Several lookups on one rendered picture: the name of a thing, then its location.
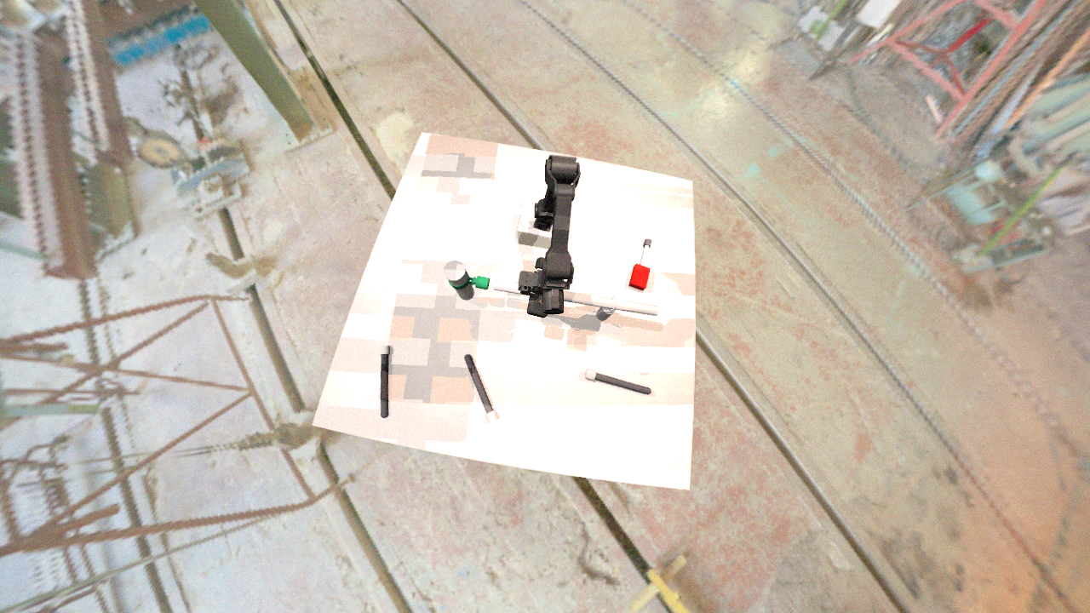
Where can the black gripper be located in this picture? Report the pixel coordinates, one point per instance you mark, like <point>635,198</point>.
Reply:
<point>535,305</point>

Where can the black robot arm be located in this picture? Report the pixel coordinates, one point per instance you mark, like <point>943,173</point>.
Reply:
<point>555,209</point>

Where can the dark grey cylinder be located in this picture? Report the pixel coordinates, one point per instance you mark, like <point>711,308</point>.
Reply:
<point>455,272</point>

